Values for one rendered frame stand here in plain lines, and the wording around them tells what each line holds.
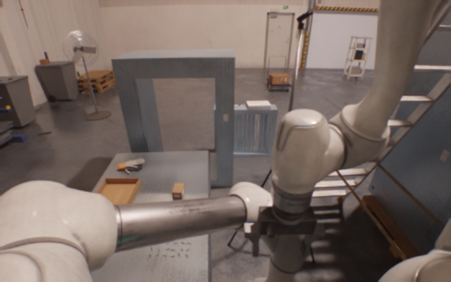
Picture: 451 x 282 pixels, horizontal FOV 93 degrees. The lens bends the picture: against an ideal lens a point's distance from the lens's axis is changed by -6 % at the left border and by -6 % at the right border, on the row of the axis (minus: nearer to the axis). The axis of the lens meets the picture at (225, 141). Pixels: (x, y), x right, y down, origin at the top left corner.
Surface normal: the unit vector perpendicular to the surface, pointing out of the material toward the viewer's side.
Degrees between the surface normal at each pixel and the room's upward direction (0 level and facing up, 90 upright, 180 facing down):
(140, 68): 90
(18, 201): 6
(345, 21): 90
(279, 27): 90
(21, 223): 14
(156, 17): 90
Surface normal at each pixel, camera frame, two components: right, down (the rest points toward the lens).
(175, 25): 0.00, 0.47
